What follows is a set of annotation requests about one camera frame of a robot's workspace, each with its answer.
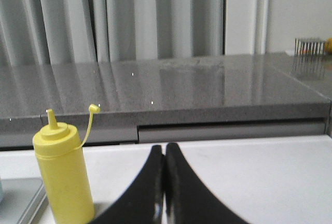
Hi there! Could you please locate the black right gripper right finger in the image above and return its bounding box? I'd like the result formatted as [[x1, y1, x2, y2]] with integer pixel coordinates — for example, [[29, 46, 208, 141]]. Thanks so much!
[[164, 143, 247, 223]]

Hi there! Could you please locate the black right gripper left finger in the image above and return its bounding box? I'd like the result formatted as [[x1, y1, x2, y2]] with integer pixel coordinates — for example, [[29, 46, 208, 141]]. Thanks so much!
[[90, 145, 164, 223]]

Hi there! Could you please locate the yellow squeeze bottle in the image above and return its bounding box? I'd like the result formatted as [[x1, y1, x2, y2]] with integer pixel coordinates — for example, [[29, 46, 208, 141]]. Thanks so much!
[[33, 109, 95, 223]]

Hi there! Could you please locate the silver digital kitchen scale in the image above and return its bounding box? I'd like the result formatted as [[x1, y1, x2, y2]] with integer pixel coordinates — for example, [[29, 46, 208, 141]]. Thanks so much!
[[1, 178, 46, 223]]

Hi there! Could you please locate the grey stone counter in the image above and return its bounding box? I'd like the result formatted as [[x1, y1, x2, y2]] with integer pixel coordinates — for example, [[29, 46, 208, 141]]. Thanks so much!
[[1, 53, 331, 150]]

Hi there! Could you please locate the yellow fruit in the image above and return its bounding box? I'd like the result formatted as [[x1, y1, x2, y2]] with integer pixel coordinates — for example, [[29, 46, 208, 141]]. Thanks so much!
[[324, 38, 332, 54]]

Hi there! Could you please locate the grey pleated curtain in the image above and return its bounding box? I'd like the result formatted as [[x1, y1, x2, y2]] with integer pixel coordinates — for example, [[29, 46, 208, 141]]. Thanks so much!
[[0, 0, 270, 66]]

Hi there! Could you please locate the metal wire rack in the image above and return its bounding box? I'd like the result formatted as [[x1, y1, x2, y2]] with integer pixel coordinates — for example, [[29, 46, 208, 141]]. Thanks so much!
[[295, 37, 325, 56]]

